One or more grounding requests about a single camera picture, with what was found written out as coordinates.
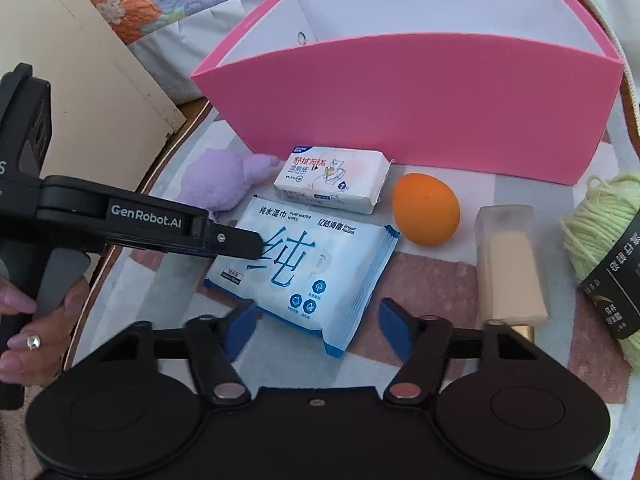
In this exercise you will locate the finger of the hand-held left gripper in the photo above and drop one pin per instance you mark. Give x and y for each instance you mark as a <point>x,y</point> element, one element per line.
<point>235,242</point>

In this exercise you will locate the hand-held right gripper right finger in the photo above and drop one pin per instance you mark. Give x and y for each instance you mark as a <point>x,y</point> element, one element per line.
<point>396,326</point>

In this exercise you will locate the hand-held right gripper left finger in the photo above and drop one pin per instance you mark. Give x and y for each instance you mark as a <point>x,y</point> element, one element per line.
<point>241,327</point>

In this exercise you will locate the blue and white wipes pack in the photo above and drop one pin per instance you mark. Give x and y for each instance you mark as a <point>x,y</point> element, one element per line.
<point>305,275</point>

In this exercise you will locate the pink cardboard box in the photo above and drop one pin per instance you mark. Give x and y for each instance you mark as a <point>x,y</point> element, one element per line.
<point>420,110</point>

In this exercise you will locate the green yarn ball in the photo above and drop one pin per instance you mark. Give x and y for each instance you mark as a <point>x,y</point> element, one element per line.
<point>597,225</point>

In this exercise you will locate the person's left hand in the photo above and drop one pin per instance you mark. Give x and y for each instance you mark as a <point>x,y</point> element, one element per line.
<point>45,345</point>

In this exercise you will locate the round patterned table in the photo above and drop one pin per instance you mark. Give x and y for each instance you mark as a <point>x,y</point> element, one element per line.
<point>435,280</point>

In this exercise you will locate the purple plush toy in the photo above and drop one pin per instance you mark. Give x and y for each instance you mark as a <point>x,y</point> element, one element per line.
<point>220,177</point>

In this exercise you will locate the small white wipes pack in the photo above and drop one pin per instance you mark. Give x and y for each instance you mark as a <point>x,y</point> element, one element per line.
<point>332,177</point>

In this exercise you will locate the orange makeup sponge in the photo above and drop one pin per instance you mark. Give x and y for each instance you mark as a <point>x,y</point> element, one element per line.
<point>425,210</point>

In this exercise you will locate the beige foundation bottle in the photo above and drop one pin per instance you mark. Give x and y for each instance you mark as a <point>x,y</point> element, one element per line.
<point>507,270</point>

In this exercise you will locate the beige cardboard board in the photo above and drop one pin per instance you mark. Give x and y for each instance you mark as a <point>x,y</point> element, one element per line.
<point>85,80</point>

